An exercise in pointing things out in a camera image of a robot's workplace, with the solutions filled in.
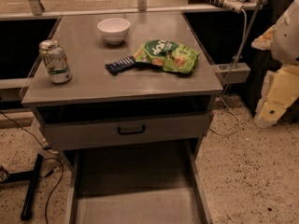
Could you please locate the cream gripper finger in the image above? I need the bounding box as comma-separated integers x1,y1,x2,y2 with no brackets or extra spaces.
251,26,275,50
254,64,299,128

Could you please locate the green rice chip bag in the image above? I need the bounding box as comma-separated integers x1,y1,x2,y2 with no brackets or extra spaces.
134,40,199,75

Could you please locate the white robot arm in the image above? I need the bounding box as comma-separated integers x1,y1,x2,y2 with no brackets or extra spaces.
251,0,299,128

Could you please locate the grey drawer cabinet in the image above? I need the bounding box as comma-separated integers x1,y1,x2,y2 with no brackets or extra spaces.
22,12,221,224

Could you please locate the open grey middle drawer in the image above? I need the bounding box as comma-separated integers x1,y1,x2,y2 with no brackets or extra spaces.
64,141,213,224

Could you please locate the grey top drawer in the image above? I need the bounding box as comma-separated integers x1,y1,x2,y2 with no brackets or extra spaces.
36,95,215,152

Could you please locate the dark blue snack bar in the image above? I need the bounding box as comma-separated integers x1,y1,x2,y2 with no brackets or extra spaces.
105,56,135,76

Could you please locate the white ceramic bowl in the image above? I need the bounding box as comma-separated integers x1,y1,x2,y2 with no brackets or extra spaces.
97,18,131,45

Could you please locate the green white soda can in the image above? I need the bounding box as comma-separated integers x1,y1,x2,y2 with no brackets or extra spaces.
39,39,72,84

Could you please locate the black stand base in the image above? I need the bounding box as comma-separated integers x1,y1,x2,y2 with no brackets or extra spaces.
0,154,44,221

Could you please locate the grey side bracket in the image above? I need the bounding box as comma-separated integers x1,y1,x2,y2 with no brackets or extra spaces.
212,63,250,85

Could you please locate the black drawer handle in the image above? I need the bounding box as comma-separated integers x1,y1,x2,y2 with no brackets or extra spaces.
117,125,146,135

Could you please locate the black floor cable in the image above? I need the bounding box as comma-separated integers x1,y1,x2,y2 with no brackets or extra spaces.
0,109,64,224

